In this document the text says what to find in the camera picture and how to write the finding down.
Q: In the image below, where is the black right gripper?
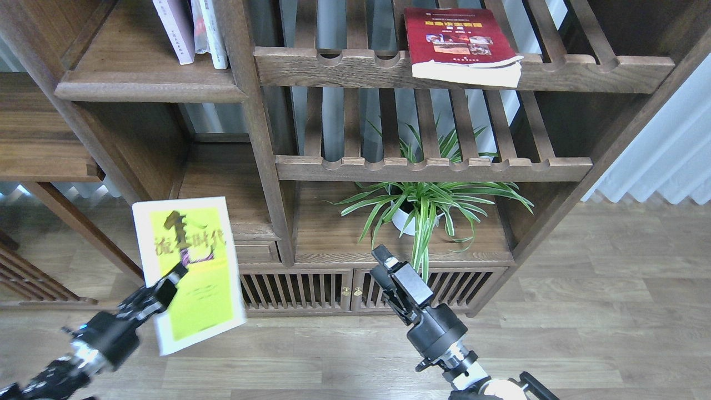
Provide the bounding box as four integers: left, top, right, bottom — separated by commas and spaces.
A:
370, 245, 469, 362

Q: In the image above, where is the upright white book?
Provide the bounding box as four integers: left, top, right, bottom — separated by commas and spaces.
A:
191, 1, 228, 70

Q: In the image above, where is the yellow green book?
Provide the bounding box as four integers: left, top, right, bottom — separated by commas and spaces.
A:
132, 197, 247, 356

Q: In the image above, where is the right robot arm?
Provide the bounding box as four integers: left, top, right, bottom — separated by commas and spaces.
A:
370, 245, 558, 399

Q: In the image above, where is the white pleated curtain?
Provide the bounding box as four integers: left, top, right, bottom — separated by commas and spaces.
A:
582, 57, 710, 204

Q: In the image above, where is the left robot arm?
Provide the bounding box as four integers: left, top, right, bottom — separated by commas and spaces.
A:
2, 262, 188, 399

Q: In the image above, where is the white lavender book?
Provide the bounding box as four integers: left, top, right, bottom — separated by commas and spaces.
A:
152, 1, 196, 65

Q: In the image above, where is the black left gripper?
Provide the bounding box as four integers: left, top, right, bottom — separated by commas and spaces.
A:
67, 262, 188, 372

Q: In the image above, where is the dark wooden bookshelf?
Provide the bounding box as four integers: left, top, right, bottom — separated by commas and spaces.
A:
2, 1, 709, 316

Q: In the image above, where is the wooden side furniture left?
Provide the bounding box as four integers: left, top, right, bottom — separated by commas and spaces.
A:
1, 72, 144, 311

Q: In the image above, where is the white plant pot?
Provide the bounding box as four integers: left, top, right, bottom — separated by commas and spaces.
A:
392, 201, 419, 236

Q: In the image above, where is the red paperback book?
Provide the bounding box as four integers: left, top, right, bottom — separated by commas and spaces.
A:
404, 7, 523, 88

